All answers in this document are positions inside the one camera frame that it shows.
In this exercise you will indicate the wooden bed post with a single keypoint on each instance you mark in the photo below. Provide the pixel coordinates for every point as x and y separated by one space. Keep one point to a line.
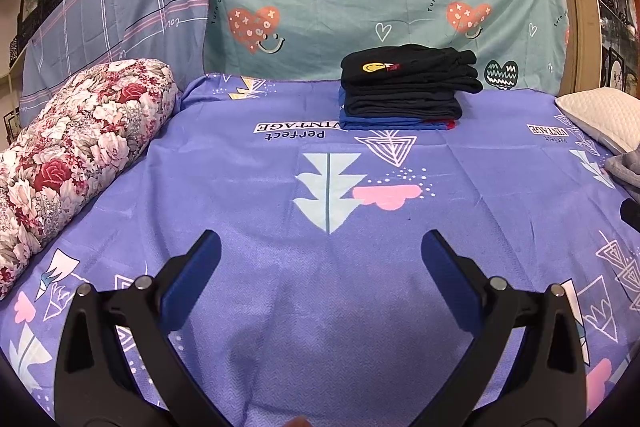
585 32

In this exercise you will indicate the grey blanket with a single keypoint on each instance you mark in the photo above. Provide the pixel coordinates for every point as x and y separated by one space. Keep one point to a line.
627 172

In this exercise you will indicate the black pants with yellow print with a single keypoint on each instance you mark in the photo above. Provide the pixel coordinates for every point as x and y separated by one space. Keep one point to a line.
425 64

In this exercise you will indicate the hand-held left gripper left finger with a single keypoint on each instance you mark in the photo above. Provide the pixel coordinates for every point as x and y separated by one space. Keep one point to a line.
192 277

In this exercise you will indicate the purple printed bed sheet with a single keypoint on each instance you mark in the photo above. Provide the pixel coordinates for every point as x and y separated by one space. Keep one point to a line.
250 187

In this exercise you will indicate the white pillow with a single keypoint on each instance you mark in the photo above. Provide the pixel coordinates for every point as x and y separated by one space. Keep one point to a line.
600 109

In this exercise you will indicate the black framed wall ornament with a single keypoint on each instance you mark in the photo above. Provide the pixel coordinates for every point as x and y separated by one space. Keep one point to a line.
10 123

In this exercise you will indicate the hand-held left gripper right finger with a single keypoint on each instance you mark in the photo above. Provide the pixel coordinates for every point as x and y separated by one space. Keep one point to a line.
450 282

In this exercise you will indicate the blue folded pants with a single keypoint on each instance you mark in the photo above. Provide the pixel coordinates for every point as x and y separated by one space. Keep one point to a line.
380 123

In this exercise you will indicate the dark navy folded pants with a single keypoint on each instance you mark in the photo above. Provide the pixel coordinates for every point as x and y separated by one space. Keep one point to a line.
400 104

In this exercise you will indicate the floral quilt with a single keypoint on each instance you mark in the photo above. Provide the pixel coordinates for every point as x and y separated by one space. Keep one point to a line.
75 147

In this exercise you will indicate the blue plaid sheet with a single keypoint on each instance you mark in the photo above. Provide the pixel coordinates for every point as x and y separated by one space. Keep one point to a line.
125 7

